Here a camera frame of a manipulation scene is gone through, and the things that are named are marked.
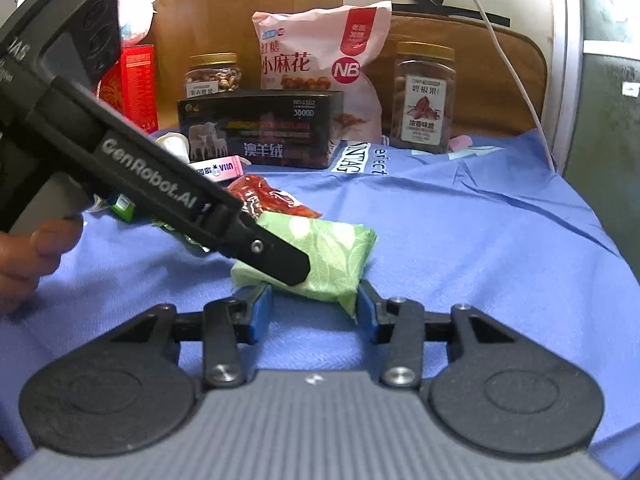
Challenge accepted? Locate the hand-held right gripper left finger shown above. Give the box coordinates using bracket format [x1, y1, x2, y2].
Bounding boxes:
[107, 282, 276, 389]

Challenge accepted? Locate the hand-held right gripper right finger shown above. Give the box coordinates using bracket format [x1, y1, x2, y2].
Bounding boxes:
[357, 280, 531, 389]

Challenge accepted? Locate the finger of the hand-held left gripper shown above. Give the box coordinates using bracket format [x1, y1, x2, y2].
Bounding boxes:
[200, 204, 312, 287]

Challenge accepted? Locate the red snack packet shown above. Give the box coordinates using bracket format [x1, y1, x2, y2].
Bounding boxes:
[225, 175, 323, 221]

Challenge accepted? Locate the green leaf print packet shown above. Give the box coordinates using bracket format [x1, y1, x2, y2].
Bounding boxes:
[230, 210, 378, 322]

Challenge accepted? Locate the black sheep print box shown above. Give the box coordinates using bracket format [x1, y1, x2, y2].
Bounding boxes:
[177, 91, 346, 170]

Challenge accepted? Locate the person's left hand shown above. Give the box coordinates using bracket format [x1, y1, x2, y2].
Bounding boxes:
[0, 217, 85, 312]

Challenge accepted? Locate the red cardboard box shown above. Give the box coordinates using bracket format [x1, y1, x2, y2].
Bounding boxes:
[97, 44, 160, 135]

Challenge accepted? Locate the pink white snack packet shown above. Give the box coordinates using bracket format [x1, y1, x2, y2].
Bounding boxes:
[189, 156, 251, 183]

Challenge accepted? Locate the white jelly cup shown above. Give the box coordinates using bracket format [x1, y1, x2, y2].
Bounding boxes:
[157, 132, 190, 163]

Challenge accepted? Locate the small green snack packet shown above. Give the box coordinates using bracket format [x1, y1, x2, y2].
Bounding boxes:
[106, 193, 139, 224]

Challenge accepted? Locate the blue printed cloth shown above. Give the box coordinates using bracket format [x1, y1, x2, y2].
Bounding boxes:
[0, 127, 637, 480]

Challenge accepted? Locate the white pink plastic bag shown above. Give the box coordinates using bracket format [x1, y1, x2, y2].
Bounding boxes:
[117, 0, 161, 47]

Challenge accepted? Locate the cashew nut jar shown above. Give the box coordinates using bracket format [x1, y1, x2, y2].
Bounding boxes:
[184, 53, 244, 101]

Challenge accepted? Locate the wooden back panel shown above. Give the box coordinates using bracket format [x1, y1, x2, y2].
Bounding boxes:
[120, 0, 346, 131]

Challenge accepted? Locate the pink snack bag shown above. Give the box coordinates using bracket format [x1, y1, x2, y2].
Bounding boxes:
[251, 1, 393, 143]

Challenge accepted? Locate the pecan nut jar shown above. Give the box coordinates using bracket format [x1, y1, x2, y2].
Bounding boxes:
[389, 41, 457, 155]

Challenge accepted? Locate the glass door cabinet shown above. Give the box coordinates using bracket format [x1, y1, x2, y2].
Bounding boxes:
[577, 0, 640, 281]

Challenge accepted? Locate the white cable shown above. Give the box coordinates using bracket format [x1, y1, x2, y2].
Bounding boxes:
[447, 0, 557, 173]

